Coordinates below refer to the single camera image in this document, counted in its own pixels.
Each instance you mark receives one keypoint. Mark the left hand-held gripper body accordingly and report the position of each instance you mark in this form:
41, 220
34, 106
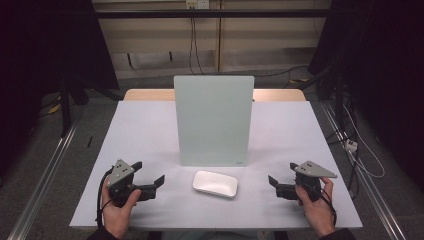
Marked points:
121, 181

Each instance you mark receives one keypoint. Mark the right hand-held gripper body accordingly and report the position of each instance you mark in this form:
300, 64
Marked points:
308, 181

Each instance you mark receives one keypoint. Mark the white rectangular dish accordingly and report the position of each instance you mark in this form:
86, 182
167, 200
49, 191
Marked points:
215, 183

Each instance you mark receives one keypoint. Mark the pale green glass whiteboard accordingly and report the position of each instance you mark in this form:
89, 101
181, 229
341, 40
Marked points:
213, 120

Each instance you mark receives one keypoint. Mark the person's right hand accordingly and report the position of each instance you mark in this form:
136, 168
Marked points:
316, 210

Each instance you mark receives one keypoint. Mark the person's left hand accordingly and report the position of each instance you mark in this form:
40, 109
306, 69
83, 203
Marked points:
116, 213

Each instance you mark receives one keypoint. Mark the white table mat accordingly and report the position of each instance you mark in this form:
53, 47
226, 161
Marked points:
140, 133

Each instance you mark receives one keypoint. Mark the small black floor item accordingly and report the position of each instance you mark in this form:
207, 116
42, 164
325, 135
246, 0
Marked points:
89, 141

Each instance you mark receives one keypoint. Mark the white power plug block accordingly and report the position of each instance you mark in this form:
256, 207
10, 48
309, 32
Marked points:
351, 144

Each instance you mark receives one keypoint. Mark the black metal stand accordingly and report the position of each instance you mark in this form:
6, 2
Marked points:
65, 106

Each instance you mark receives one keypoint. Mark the black curtain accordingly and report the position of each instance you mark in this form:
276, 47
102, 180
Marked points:
43, 43
383, 66

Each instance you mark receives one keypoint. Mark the metal floor rail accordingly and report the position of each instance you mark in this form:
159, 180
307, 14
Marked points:
363, 180
43, 180

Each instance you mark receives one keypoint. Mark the white wall socket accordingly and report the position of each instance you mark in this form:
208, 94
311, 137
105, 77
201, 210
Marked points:
197, 4

